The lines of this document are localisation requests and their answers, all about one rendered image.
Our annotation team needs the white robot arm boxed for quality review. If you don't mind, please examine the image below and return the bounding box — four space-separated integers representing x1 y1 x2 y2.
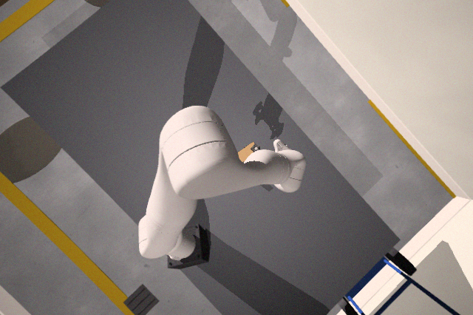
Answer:
139 106 306 261

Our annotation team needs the tan flat mat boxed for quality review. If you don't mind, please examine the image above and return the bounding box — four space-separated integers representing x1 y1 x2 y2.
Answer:
238 142 255 162

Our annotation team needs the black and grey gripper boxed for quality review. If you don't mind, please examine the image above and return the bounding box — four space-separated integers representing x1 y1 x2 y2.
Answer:
251 144 261 152

